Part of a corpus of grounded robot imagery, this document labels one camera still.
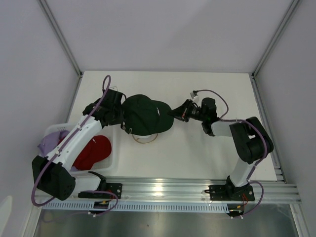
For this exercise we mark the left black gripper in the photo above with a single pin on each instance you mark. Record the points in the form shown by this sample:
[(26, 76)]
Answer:
[(120, 119)]

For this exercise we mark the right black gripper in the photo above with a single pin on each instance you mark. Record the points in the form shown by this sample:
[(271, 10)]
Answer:
[(179, 113)]

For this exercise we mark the dark green baseball cap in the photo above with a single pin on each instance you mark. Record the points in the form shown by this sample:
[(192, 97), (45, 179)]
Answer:
[(143, 116)]

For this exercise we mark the white baseball cap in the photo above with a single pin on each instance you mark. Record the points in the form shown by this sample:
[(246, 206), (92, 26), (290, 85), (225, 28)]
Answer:
[(138, 137)]

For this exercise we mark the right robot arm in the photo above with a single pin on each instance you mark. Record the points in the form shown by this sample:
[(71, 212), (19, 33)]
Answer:
[(251, 141)]

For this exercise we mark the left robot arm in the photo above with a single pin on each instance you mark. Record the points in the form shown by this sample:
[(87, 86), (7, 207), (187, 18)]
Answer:
[(52, 172)]

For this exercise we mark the red baseball cap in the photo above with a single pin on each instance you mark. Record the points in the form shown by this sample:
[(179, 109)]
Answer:
[(96, 150)]

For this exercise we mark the white plastic basket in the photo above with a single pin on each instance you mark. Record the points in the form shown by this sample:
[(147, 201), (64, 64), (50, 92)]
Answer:
[(107, 165)]

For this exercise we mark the lavender baseball cap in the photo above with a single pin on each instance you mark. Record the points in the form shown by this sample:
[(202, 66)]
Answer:
[(61, 140)]

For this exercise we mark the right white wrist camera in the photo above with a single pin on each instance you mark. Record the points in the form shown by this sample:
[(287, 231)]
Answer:
[(194, 96)]

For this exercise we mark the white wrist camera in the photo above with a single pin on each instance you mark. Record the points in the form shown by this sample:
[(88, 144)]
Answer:
[(114, 88), (194, 96)]

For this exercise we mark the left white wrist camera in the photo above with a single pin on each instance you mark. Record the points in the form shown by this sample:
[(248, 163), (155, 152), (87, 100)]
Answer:
[(114, 88)]

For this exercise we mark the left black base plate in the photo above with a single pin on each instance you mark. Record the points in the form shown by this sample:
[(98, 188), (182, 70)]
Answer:
[(114, 188)]

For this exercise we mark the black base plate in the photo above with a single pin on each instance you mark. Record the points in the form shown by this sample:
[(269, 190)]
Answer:
[(230, 193), (114, 188)]

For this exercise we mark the aluminium mounting rail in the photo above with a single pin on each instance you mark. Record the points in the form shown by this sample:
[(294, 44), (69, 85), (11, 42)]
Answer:
[(192, 190)]

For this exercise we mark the white slotted cable duct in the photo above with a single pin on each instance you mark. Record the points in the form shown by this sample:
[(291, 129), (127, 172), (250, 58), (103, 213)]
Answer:
[(138, 206)]

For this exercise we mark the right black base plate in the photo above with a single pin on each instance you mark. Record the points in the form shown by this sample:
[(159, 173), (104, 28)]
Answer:
[(230, 193)]

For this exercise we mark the left aluminium frame post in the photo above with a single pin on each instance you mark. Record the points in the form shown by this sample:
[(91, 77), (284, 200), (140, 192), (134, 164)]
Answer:
[(59, 35)]

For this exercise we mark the aluminium frame post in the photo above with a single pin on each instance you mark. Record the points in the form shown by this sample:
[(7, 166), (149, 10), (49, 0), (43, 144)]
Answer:
[(281, 27), (59, 35)]

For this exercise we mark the right aluminium frame post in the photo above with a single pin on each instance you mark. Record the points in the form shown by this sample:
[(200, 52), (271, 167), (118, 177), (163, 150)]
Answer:
[(281, 27)]

